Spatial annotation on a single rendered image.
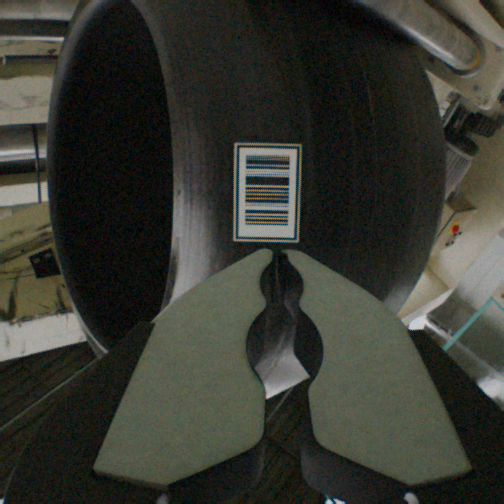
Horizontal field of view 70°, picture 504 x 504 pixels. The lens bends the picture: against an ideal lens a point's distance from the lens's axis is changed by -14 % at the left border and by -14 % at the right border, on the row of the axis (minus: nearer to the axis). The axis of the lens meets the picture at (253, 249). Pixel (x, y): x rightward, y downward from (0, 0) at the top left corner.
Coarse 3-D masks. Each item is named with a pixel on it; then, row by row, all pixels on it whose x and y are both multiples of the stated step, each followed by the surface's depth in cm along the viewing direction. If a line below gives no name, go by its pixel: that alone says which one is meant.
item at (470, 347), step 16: (496, 304) 79; (480, 320) 83; (496, 320) 79; (464, 336) 86; (480, 336) 83; (496, 336) 80; (448, 352) 90; (464, 352) 86; (480, 352) 83; (496, 352) 80; (464, 368) 87; (480, 368) 83; (496, 368) 80; (480, 384) 83; (496, 384) 80; (496, 400) 80
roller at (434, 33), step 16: (336, 0) 26; (352, 0) 26; (368, 0) 26; (384, 0) 27; (400, 0) 28; (416, 0) 30; (368, 16) 29; (384, 16) 29; (400, 16) 29; (416, 16) 30; (432, 16) 32; (400, 32) 32; (416, 32) 32; (432, 32) 33; (448, 32) 34; (432, 48) 36; (448, 48) 36; (464, 48) 38; (464, 64) 41
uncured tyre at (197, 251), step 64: (128, 0) 50; (192, 0) 25; (256, 0) 24; (320, 0) 27; (64, 64) 49; (128, 64) 63; (192, 64) 25; (256, 64) 24; (320, 64) 25; (384, 64) 30; (64, 128) 61; (128, 128) 71; (192, 128) 26; (256, 128) 24; (320, 128) 25; (384, 128) 29; (64, 192) 64; (128, 192) 74; (192, 192) 27; (320, 192) 25; (384, 192) 30; (64, 256) 58; (128, 256) 72; (192, 256) 28; (320, 256) 27; (384, 256) 32; (128, 320) 64
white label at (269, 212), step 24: (240, 144) 24; (264, 144) 24; (288, 144) 24; (240, 168) 25; (264, 168) 24; (288, 168) 24; (240, 192) 25; (264, 192) 25; (288, 192) 25; (240, 216) 25; (264, 216) 25; (288, 216) 25; (240, 240) 26; (264, 240) 26; (288, 240) 26
